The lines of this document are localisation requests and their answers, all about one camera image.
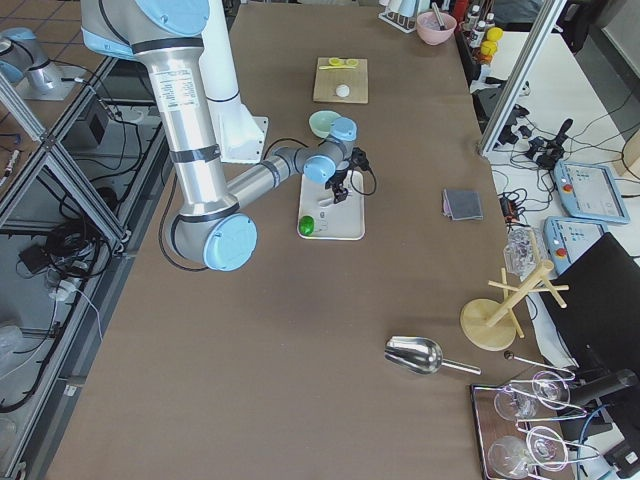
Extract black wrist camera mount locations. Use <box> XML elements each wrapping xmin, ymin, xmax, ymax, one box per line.
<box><xmin>349</xmin><ymin>147</ymin><xmax>370</xmax><ymax>172</ymax></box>

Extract wooden mug tree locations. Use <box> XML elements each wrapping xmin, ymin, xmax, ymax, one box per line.
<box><xmin>460</xmin><ymin>230</ymin><xmax>569</xmax><ymax>351</ymax></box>

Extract wooden cutting board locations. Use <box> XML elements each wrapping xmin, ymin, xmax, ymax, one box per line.
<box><xmin>312</xmin><ymin>57</ymin><xmax>369</xmax><ymax>104</ymax></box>

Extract green lime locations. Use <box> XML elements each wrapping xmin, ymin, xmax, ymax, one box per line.
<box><xmin>298</xmin><ymin>215</ymin><xmax>315</xmax><ymax>236</ymax></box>

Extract pink bowl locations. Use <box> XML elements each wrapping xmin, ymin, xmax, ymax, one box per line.
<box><xmin>416</xmin><ymin>11</ymin><xmax>458</xmax><ymax>46</ymax></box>

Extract metal scoop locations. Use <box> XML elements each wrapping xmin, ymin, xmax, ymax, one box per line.
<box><xmin>384</xmin><ymin>336</ymin><xmax>482</xmax><ymax>375</ymax></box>

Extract light green bowl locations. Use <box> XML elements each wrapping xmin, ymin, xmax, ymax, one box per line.
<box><xmin>308</xmin><ymin>110</ymin><xmax>341</xmax><ymax>139</ymax></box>

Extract clear glass jar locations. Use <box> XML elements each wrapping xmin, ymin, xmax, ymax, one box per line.
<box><xmin>503</xmin><ymin>227</ymin><xmax>548</xmax><ymax>277</ymax></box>

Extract aluminium frame post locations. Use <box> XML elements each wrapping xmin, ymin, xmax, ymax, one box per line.
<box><xmin>478</xmin><ymin>0</ymin><xmax>567</xmax><ymax>158</ymax></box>

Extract white rectangular tray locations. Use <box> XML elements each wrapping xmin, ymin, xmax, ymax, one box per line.
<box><xmin>298</xmin><ymin>172</ymin><xmax>365</xmax><ymax>240</ymax></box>

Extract lower right wine glass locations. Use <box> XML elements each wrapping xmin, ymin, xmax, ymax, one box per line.
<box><xmin>526</xmin><ymin>426</ymin><xmax>568</xmax><ymax>472</ymax></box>

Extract teach pendant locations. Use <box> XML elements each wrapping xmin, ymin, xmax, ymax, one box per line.
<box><xmin>543</xmin><ymin>216</ymin><xmax>609</xmax><ymax>274</ymax></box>
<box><xmin>553</xmin><ymin>160</ymin><xmax>631</xmax><ymax>224</ymax></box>

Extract upper teach pendant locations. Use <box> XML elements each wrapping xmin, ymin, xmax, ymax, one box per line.
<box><xmin>553</xmin><ymin>160</ymin><xmax>631</xmax><ymax>224</ymax></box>

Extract small black-tipped stick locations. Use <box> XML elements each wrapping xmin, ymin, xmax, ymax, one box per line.
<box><xmin>503</xmin><ymin>350</ymin><xmax>551</xmax><ymax>369</ymax></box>

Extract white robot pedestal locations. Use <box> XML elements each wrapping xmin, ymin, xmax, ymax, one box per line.
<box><xmin>199</xmin><ymin>1</ymin><xmax>268</xmax><ymax>164</ymax></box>

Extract grey folded cloth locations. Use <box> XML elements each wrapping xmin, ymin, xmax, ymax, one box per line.
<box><xmin>442</xmin><ymin>189</ymin><xmax>484</xmax><ymax>221</ymax></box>

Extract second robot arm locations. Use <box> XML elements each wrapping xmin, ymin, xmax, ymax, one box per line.
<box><xmin>1</xmin><ymin>27</ymin><xmax>73</xmax><ymax>101</ymax></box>

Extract black power adapters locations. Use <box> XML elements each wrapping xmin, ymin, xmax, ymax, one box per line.
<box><xmin>511</xmin><ymin>118</ymin><xmax>573</xmax><ymax>171</ymax></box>

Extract white dish rack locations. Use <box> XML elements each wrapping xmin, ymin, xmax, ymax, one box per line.
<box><xmin>378</xmin><ymin>0</ymin><xmax>423</xmax><ymax>34</ymax></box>

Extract black monitor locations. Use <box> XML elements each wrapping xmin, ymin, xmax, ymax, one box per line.
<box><xmin>545</xmin><ymin>233</ymin><xmax>639</xmax><ymax>372</ymax></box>

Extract lower left wine glass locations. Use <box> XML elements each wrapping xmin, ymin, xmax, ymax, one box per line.
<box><xmin>488</xmin><ymin>436</ymin><xmax>531</xmax><ymax>479</ymax></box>

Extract upper left wine glass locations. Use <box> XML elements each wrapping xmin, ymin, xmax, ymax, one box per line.
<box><xmin>494</xmin><ymin>384</ymin><xmax>538</xmax><ymax>421</ymax></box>

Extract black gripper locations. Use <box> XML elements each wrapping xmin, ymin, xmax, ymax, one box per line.
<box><xmin>325</xmin><ymin>169</ymin><xmax>348</xmax><ymax>203</ymax></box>

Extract yellow lemon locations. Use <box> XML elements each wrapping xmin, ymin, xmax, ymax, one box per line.
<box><xmin>480</xmin><ymin>27</ymin><xmax>503</xmax><ymax>56</ymax></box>

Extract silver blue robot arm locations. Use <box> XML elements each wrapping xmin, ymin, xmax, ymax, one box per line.
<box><xmin>81</xmin><ymin>1</ymin><xmax>360</xmax><ymax>271</ymax></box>

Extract upper right wine glass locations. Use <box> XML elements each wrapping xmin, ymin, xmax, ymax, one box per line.
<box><xmin>531</xmin><ymin>371</ymin><xmax>570</xmax><ymax>410</ymax></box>

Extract lower teach pendant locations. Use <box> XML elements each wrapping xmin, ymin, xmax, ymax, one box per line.
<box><xmin>543</xmin><ymin>216</ymin><xmax>609</xmax><ymax>274</ymax></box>

